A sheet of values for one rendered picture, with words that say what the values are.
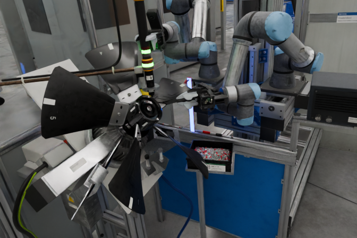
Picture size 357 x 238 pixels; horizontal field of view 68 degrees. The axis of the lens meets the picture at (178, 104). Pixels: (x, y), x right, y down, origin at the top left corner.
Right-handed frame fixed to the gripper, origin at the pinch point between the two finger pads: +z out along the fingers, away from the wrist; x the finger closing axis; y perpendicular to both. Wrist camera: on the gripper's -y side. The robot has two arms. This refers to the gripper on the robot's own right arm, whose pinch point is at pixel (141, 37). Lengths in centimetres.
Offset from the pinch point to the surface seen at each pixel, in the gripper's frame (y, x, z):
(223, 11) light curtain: 45, 63, -590
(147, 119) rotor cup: 26.6, -4.8, 13.3
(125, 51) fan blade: 7.2, 12.7, -8.7
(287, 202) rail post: 92, -59, -27
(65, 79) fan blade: 7.8, 15.6, 25.7
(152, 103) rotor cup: 23.8, -3.5, 5.5
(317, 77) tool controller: 22, -65, -25
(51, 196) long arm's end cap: 38, 14, 45
